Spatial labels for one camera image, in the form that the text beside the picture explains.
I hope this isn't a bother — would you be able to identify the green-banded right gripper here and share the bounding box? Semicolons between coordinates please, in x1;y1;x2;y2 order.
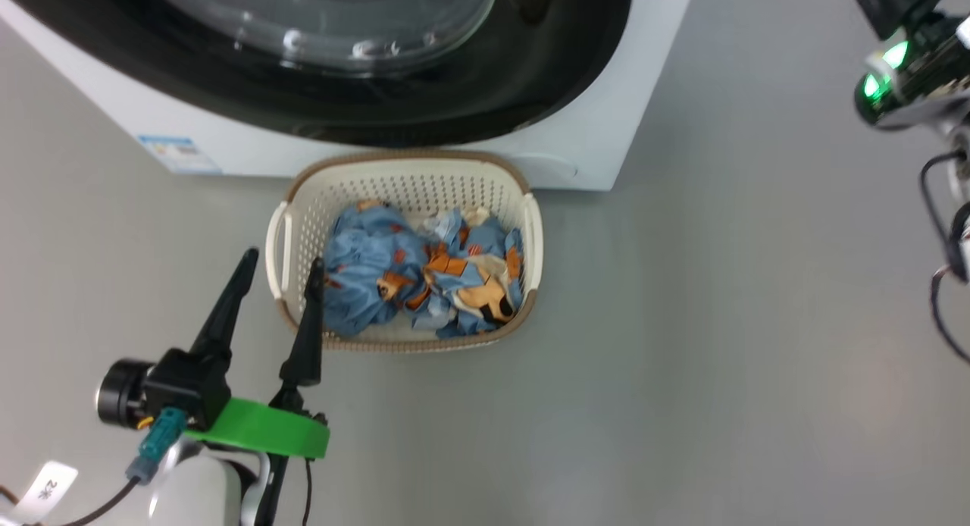
855;14;970;129

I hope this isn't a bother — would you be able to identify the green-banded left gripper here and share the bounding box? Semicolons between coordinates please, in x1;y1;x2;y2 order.
97;247;331;461

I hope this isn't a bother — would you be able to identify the blue bear-print garment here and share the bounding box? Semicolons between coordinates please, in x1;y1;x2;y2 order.
324;199;525;339

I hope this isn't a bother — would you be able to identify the black round glass washer door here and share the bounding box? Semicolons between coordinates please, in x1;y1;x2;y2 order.
0;0;634;148

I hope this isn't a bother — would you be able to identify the cream perforated laundry basket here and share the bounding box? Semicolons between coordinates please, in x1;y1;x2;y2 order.
265;151;544;354

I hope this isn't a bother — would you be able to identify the white front-load washing machine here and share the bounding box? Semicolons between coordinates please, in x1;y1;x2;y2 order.
0;0;698;192

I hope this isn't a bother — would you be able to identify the blue energy label sticker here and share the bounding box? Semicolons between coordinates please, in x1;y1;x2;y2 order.
139;136;222;176

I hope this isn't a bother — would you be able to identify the round white filter cover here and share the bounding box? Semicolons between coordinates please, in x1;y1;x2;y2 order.
523;153;580;187

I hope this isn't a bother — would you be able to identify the teal left camera connector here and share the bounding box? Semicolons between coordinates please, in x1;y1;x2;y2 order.
125;407;188;485

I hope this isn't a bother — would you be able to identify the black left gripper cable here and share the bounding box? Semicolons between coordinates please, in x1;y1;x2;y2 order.
0;458;313;526

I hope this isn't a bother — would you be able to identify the white cable tag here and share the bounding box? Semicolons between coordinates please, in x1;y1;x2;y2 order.
15;462;78;523

